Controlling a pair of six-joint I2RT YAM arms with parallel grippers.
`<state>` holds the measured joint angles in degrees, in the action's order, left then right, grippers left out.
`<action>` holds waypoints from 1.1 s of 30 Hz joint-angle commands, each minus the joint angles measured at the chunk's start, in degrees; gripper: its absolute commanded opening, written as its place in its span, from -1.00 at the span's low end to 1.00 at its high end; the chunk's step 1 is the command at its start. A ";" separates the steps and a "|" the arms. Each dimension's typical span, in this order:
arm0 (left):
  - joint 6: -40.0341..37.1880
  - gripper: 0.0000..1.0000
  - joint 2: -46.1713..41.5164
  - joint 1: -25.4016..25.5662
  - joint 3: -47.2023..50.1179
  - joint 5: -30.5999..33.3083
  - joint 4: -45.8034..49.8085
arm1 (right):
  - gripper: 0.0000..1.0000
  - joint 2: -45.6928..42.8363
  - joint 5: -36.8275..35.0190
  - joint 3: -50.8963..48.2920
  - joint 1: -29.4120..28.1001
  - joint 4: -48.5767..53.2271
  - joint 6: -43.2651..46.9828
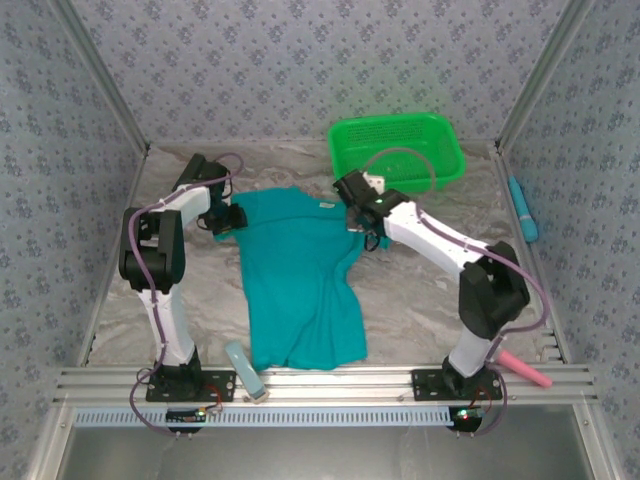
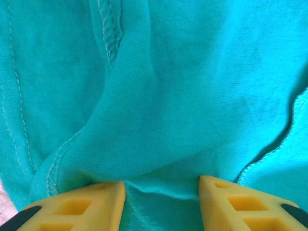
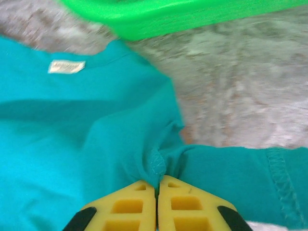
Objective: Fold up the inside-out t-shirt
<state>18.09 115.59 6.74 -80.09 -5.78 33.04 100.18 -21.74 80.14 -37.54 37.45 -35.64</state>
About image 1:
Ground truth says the teal t-shirt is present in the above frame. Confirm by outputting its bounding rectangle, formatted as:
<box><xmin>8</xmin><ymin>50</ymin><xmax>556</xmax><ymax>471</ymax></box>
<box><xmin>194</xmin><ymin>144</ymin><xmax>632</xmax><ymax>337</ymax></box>
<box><xmin>213</xmin><ymin>185</ymin><xmax>394</xmax><ymax>372</ymax></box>

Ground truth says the green plastic mesh basket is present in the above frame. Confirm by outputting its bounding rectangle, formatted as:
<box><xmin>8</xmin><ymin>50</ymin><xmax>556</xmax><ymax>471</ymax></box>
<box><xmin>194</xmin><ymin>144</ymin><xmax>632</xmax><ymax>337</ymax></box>
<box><xmin>327</xmin><ymin>112</ymin><xmax>468</xmax><ymax>194</ymax></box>

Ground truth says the blue cylindrical tube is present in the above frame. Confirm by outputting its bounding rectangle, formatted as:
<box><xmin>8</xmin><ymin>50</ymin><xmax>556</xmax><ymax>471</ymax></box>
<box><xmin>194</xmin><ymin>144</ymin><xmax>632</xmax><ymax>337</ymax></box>
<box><xmin>508</xmin><ymin>175</ymin><xmax>540</xmax><ymax>245</ymax></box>

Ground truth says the light blue flat brush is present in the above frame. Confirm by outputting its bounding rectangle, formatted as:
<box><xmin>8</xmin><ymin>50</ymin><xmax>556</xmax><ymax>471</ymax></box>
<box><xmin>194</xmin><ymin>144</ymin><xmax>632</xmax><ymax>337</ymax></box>
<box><xmin>223</xmin><ymin>340</ymin><xmax>271</xmax><ymax>404</ymax></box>

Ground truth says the pink cylindrical tube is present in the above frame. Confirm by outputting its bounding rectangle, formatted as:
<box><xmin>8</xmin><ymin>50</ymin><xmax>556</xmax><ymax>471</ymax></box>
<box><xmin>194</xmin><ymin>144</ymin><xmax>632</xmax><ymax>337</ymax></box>
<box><xmin>492</xmin><ymin>348</ymin><xmax>554</xmax><ymax>390</ymax></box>

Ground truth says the aluminium table side rail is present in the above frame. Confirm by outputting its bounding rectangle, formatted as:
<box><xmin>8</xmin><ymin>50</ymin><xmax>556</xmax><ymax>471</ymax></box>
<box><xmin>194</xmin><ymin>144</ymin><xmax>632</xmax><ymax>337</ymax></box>
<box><xmin>492</xmin><ymin>142</ymin><xmax>571</xmax><ymax>365</ymax></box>
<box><xmin>74</xmin><ymin>147</ymin><xmax>151</xmax><ymax>369</ymax></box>

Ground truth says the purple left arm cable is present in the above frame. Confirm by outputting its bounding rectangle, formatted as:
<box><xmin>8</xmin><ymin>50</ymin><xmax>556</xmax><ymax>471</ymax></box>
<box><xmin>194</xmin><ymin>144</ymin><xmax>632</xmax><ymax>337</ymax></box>
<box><xmin>122</xmin><ymin>151</ymin><xmax>246</xmax><ymax>438</ymax></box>

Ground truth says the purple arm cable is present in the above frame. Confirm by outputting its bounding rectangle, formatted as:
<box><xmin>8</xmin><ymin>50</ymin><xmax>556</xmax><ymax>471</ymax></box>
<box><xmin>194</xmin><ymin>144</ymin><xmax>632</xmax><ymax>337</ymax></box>
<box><xmin>122</xmin><ymin>151</ymin><xmax>246</xmax><ymax>438</ymax></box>
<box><xmin>364</xmin><ymin>146</ymin><xmax>551</xmax><ymax>437</ymax></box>

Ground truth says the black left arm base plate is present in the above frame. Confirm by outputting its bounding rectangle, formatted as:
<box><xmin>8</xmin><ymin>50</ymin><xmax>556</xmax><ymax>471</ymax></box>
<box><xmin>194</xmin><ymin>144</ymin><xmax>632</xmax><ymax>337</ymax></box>
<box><xmin>145</xmin><ymin>368</ymin><xmax>237</xmax><ymax>404</ymax></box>

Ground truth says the long aluminium mounting rail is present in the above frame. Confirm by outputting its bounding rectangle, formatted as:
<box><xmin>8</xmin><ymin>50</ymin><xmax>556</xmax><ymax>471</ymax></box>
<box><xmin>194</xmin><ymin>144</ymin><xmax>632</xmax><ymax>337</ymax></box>
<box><xmin>52</xmin><ymin>364</ymin><xmax>599</xmax><ymax>406</ymax></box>

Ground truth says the aluminium corner post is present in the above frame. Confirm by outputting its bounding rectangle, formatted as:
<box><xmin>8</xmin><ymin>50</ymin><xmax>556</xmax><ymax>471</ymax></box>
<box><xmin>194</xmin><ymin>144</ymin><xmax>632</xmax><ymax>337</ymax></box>
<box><xmin>49</xmin><ymin>0</ymin><xmax>152</xmax><ymax>155</ymax></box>
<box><xmin>494</xmin><ymin>0</ymin><xmax>600</xmax><ymax>154</ymax></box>

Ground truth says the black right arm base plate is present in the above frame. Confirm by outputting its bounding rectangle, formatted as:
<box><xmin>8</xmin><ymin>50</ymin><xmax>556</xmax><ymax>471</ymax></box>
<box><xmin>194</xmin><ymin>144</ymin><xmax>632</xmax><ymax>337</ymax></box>
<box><xmin>410</xmin><ymin>368</ymin><xmax>504</xmax><ymax>403</ymax></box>

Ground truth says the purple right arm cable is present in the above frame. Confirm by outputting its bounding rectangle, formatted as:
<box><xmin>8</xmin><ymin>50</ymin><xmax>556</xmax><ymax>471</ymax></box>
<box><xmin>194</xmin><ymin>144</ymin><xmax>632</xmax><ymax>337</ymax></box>
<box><xmin>364</xmin><ymin>146</ymin><xmax>551</xmax><ymax>437</ymax></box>

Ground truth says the white slotted cable duct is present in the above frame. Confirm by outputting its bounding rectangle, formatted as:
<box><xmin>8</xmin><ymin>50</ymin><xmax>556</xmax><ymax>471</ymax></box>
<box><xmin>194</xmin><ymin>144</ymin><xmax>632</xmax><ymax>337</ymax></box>
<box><xmin>72</xmin><ymin>405</ymin><xmax>459</xmax><ymax>429</ymax></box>

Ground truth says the aluminium frame leg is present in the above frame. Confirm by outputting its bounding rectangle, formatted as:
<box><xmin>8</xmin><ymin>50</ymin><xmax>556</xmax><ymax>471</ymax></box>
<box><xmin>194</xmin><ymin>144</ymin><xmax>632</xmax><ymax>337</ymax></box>
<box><xmin>24</xmin><ymin>403</ymin><xmax>76</xmax><ymax>480</ymax></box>
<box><xmin>573</xmin><ymin>403</ymin><xmax>624</xmax><ymax>480</ymax></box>

